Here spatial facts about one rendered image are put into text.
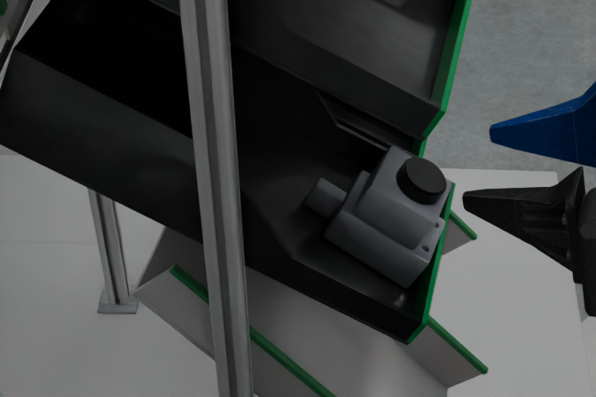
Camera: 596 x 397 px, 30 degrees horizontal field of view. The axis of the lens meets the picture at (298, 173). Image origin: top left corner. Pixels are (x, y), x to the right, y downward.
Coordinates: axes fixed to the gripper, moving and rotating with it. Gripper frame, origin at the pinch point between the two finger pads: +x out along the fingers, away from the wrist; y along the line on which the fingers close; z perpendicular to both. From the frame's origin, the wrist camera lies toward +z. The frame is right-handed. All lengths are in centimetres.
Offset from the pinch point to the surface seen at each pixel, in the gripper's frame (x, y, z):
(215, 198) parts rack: 14.8, 10.2, 4.7
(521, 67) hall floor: 54, -198, -110
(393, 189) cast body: 8.3, 1.6, -0.7
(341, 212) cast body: 11.7, 2.3, -2.1
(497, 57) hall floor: 60, -201, -108
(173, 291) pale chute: 22.0, 7.4, -5.0
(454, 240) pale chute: 14.2, -22.5, -24.3
